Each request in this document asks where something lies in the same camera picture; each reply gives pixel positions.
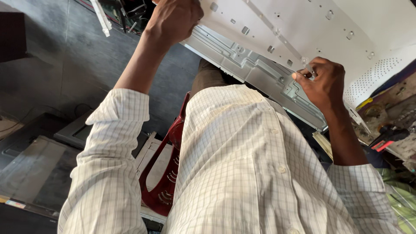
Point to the person's left hand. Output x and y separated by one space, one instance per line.
172 19

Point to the person's right hand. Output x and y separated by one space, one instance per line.
325 84

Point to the white television backlight panel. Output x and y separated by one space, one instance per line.
357 39

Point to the thin white LED strip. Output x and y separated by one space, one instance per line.
279 35

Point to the heap of electronic parts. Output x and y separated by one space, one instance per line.
130 14

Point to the brown trousers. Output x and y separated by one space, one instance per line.
209 78

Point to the cluttered workbench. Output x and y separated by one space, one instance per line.
393 107

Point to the black and red hand tool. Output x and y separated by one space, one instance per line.
388 138

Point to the white checked shirt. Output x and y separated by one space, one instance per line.
243 162

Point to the dark red plastic chair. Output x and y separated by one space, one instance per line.
169 169

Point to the dark brown box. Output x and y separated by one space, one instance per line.
13 37

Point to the stack of dark television panels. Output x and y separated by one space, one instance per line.
39 162

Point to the white plastic frame strip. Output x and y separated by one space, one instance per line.
101 18

